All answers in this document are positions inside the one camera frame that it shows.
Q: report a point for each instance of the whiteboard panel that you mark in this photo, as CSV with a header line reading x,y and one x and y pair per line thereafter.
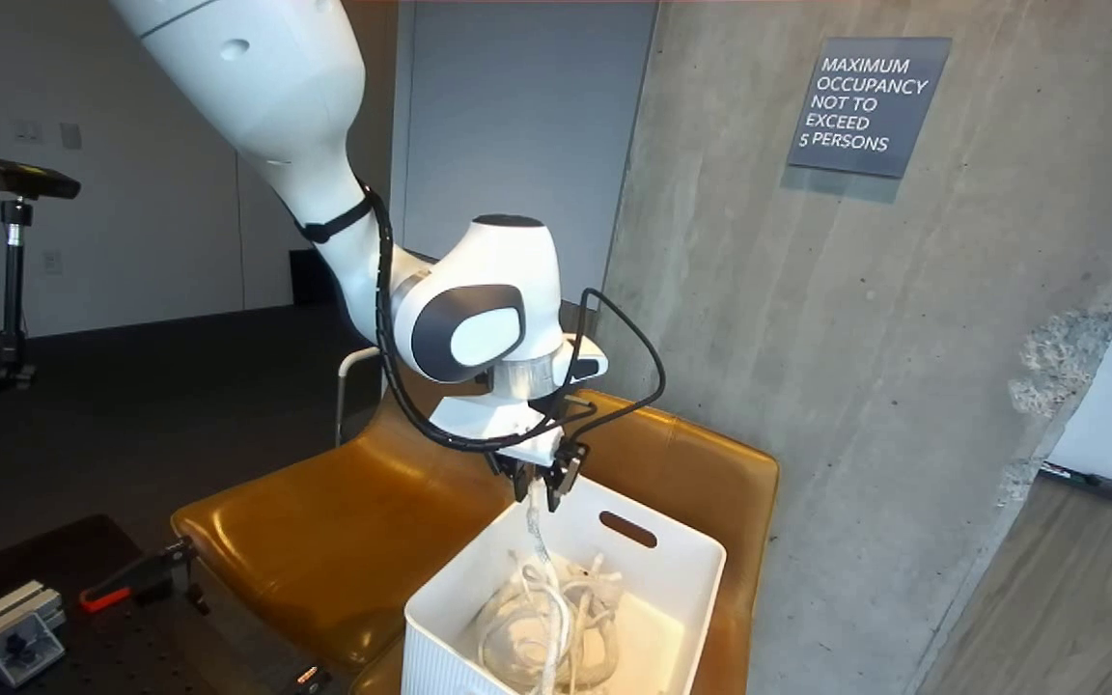
x,y
518,106

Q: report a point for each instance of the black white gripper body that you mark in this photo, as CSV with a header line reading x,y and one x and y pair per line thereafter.
x,y
518,417

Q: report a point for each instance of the white plastic storage container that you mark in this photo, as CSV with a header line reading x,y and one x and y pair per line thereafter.
x,y
599,598

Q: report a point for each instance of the amber chair with rope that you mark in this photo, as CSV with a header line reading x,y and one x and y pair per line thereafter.
x,y
332,545

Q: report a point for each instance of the black perforated mounting board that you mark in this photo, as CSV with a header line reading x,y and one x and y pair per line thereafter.
x,y
193,641

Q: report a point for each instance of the amber chair under container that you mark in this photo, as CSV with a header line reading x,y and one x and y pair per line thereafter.
x,y
684,488

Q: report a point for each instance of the black camera tripod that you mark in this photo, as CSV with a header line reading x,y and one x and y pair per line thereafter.
x,y
20,188

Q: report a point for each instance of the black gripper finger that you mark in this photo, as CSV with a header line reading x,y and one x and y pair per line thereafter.
x,y
553,488
518,484

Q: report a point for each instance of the orange black bar clamp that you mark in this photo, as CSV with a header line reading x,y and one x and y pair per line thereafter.
x,y
138,581

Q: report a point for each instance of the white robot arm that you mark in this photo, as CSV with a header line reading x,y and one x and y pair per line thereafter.
x,y
471,340

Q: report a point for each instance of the grey occupancy wall sign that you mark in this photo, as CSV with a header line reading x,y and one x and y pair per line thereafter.
x,y
865,106

